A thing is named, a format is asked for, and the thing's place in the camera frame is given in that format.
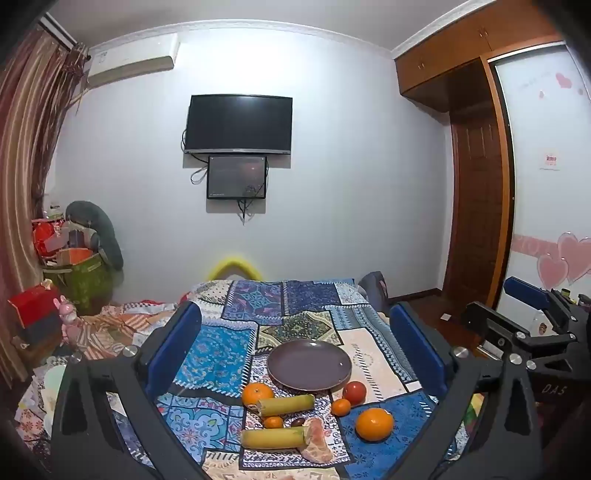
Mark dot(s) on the brown wooden door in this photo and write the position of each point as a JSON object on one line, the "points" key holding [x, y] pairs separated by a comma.
{"points": [[480, 207]]}

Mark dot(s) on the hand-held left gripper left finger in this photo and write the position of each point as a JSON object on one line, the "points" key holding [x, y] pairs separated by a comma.
{"points": [[187, 334]]}

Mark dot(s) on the white air conditioner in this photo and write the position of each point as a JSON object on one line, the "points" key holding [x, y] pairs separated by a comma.
{"points": [[134, 60]]}

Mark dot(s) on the red box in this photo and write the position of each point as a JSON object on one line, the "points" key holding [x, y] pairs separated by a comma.
{"points": [[34, 302]]}

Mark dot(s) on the dark purple plate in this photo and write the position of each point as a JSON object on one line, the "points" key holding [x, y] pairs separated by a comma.
{"points": [[308, 365]]}

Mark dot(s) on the pink bunny toy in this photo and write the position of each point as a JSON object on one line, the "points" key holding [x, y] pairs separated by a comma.
{"points": [[68, 318]]}

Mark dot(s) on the green storage box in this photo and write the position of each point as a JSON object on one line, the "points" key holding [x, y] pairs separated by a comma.
{"points": [[87, 284]]}

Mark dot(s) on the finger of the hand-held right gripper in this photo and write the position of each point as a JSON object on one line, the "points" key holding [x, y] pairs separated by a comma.
{"points": [[491, 321], [524, 287]]}

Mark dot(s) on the large pink heart decal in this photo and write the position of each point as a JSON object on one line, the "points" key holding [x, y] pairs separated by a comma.
{"points": [[565, 261]]}

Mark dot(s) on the dark purple bag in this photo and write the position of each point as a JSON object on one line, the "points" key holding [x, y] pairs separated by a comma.
{"points": [[374, 290]]}

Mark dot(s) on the black wall television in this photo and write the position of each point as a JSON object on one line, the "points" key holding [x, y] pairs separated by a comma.
{"points": [[238, 122]]}

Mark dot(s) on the large orange with sticker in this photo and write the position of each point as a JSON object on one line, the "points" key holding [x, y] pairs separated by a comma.
{"points": [[374, 424]]}

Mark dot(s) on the peeled pomelo segment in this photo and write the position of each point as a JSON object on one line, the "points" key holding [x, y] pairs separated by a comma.
{"points": [[315, 429], [317, 452]]}

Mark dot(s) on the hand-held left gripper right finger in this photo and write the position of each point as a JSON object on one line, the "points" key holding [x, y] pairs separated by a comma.
{"points": [[415, 344]]}

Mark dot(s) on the striped brown curtain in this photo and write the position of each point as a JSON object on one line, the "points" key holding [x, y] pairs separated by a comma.
{"points": [[27, 161]]}

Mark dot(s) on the small tangerine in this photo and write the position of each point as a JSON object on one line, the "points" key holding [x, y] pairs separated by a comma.
{"points": [[340, 407], [273, 422]]}

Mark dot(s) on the floral bed sheet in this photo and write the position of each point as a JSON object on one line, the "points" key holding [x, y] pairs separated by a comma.
{"points": [[106, 332]]}

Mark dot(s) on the brown date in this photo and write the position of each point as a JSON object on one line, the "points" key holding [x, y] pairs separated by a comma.
{"points": [[297, 421]]}

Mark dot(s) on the red white door sticker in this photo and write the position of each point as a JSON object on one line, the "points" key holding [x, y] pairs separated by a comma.
{"points": [[550, 160]]}

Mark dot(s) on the red gift bag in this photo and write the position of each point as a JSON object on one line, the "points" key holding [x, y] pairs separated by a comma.
{"points": [[46, 237]]}

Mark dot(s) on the grey plush toy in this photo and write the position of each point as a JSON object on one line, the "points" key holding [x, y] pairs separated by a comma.
{"points": [[104, 230]]}

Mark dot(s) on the red tomato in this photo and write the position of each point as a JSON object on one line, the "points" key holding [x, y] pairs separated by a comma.
{"points": [[354, 393]]}

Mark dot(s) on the white sliding wardrobe door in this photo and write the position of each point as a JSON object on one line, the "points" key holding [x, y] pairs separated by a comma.
{"points": [[540, 198]]}

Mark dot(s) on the blue patchwork blanket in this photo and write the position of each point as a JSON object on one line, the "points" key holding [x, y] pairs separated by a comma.
{"points": [[221, 350]]}

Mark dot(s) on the small black wall monitor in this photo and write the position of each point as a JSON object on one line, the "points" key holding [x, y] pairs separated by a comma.
{"points": [[236, 177]]}

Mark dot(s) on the wooden overhead cabinet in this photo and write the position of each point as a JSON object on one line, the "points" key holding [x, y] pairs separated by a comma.
{"points": [[443, 60]]}

